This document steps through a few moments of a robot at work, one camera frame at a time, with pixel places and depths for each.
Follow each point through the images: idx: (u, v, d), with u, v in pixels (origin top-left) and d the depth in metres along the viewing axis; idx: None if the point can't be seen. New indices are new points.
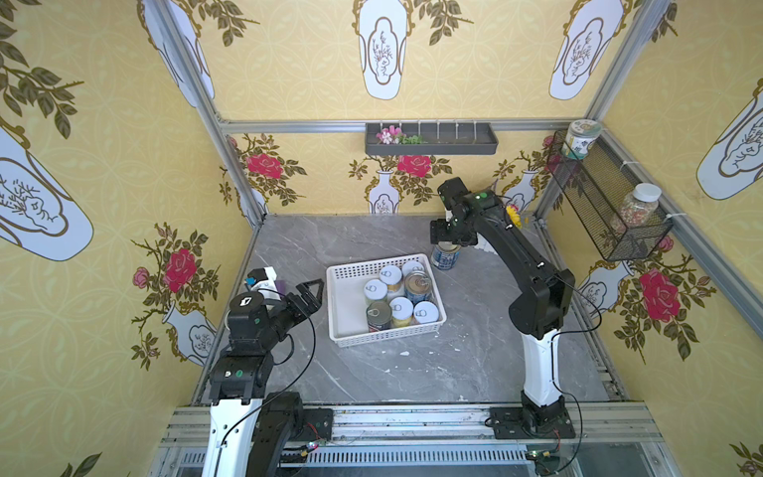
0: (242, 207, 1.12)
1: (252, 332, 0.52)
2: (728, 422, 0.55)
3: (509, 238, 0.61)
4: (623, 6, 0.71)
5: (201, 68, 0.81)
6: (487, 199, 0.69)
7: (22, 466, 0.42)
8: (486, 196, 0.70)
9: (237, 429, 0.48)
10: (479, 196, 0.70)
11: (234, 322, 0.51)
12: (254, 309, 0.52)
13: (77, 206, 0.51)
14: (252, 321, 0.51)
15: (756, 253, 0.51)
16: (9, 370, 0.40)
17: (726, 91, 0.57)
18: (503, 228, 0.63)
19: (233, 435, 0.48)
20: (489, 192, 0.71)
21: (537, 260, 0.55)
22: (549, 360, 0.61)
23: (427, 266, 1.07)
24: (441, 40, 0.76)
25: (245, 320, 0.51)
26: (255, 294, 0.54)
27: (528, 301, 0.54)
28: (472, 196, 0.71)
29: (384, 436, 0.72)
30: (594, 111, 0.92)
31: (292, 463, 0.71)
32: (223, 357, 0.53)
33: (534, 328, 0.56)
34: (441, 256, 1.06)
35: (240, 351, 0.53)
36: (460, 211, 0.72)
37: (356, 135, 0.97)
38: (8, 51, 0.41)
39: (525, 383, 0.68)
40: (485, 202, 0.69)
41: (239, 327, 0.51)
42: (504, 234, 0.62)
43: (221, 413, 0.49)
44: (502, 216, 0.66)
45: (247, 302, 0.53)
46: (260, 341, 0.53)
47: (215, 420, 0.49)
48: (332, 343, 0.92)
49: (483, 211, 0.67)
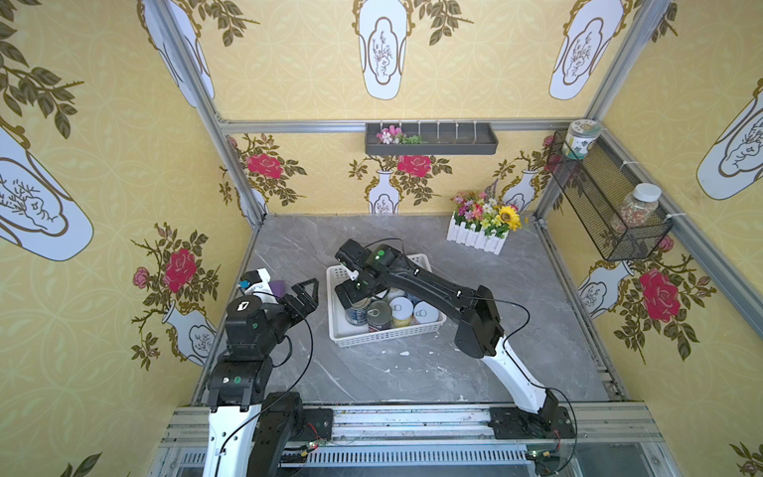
0: (242, 207, 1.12)
1: (250, 337, 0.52)
2: (728, 422, 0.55)
3: (422, 283, 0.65)
4: (623, 6, 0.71)
5: (201, 68, 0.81)
6: (385, 255, 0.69)
7: (22, 465, 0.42)
8: (383, 252, 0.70)
9: (237, 436, 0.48)
10: (378, 255, 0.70)
11: (231, 327, 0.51)
12: (251, 313, 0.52)
13: (77, 206, 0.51)
14: (250, 326, 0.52)
15: (756, 253, 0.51)
16: (8, 370, 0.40)
17: (725, 91, 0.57)
18: (412, 275, 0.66)
19: (233, 442, 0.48)
20: (384, 246, 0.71)
21: (455, 291, 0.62)
22: (514, 366, 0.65)
23: (352, 320, 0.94)
24: (441, 40, 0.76)
25: (243, 325, 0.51)
26: (252, 298, 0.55)
27: (468, 331, 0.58)
28: (372, 259, 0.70)
29: (384, 436, 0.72)
30: (594, 111, 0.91)
31: (292, 463, 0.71)
32: (221, 362, 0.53)
33: (485, 348, 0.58)
34: (357, 313, 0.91)
35: (238, 356, 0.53)
36: (368, 275, 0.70)
37: (357, 134, 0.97)
38: (8, 50, 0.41)
39: (514, 397, 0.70)
40: (384, 259, 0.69)
41: (236, 333, 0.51)
42: (417, 282, 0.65)
43: (220, 421, 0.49)
44: (406, 264, 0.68)
45: (244, 306, 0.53)
46: (258, 346, 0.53)
47: (214, 429, 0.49)
48: (332, 343, 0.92)
49: (388, 268, 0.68)
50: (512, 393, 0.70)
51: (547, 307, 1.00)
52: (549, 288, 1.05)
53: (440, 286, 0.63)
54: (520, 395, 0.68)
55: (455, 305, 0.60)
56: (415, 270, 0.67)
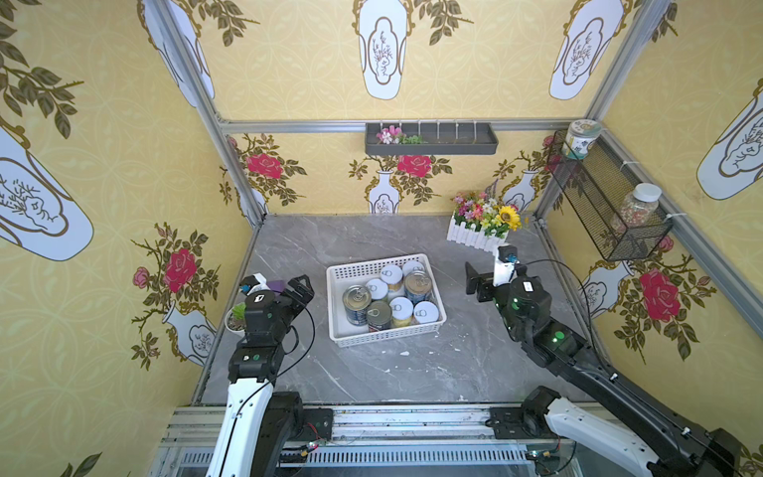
0: (242, 207, 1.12)
1: (266, 325, 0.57)
2: (728, 422, 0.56)
3: (622, 397, 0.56)
4: (623, 6, 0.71)
5: (201, 68, 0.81)
6: (566, 341, 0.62)
7: (22, 466, 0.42)
8: (563, 337, 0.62)
9: (252, 402, 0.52)
10: (557, 338, 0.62)
11: (250, 316, 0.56)
12: (267, 304, 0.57)
13: (77, 206, 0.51)
14: (266, 315, 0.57)
15: (756, 253, 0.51)
16: (9, 370, 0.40)
17: (726, 91, 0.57)
18: (608, 382, 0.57)
19: (248, 408, 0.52)
20: (564, 330, 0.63)
21: (681, 428, 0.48)
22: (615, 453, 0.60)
23: (352, 320, 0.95)
24: (441, 40, 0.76)
25: (260, 314, 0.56)
26: (267, 291, 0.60)
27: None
28: (547, 341, 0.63)
29: (384, 436, 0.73)
30: (594, 111, 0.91)
31: (292, 463, 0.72)
32: (239, 347, 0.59)
33: None
34: (357, 314, 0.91)
35: (255, 343, 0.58)
36: (538, 358, 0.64)
37: (356, 134, 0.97)
38: (8, 50, 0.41)
39: (561, 418, 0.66)
40: (564, 346, 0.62)
41: (254, 321, 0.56)
42: (612, 391, 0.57)
43: (236, 391, 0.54)
44: (597, 361, 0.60)
45: (260, 298, 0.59)
46: (272, 334, 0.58)
47: (232, 396, 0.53)
48: (332, 343, 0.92)
49: (573, 362, 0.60)
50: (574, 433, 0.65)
51: None
52: (549, 288, 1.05)
53: (658, 410, 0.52)
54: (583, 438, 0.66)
55: (682, 449, 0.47)
56: (612, 375, 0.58)
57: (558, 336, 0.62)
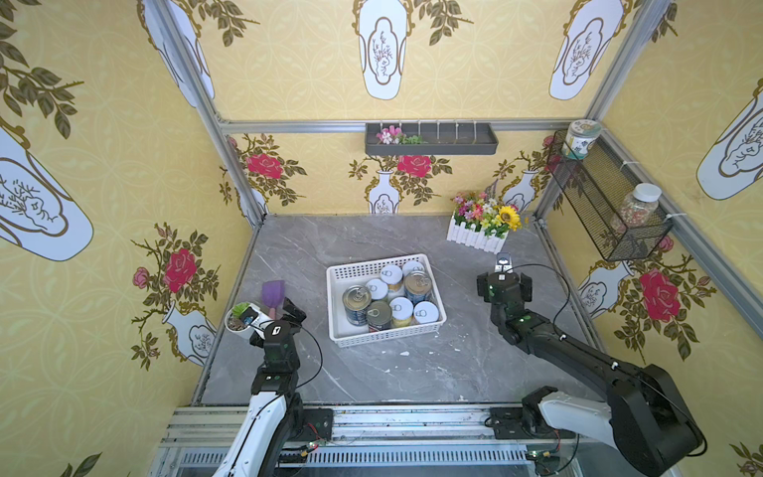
0: (242, 207, 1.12)
1: (282, 355, 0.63)
2: (728, 422, 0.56)
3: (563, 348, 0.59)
4: (623, 6, 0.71)
5: (201, 68, 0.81)
6: (532, 321, 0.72)
7: (22, 466, 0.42)
8: (530, 318, 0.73)
9: (269, 408, 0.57)
10: (524, 319, 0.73)
11: (268, 349, 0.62)
12: (283, 338, 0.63)
13: (77, 207, 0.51)
14: (282, 347, 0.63)
15: (756, 253, 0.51)
16: (9, 370, 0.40)
17: (725, 91, 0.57)
18: (558, 338, 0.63)
19: (266, 413, 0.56)
20: (532, 313, 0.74)
21: (610, 362, 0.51)
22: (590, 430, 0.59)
23: (352, 319, 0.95)
24: (441, 40, 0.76)
25: (276, 347, 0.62)
26: (284, 323, 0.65)
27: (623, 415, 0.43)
28: (516, 322, 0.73)
29: (384, 436, 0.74)
30: (594, 111, 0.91)
31: (292, 463, 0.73)
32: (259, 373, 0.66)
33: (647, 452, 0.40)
34: (357, 314, 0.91)
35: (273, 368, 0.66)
36: (509, 338, 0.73)
37: (356, 134, 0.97)
38: (8, 51, 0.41)
39: (553, 404, 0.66)
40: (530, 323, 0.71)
41: (271, 353, 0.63)
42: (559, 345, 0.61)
43: (255, 400, 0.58)
44: (553, 331, 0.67)
45: (277, 331, 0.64)
46: (288, 362, 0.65)
47: (251, 402, 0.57)
48: (332, 343, 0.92)
49: (532, 332, 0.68)
50: (556, 408, 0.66)
51: (547, 308, 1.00)
52: (549, 288, 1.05)
53: (592, 354, 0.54)
54: (564, 424, 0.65)
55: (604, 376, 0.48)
56: (562, 334, 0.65)
57: (525, 318, 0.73)
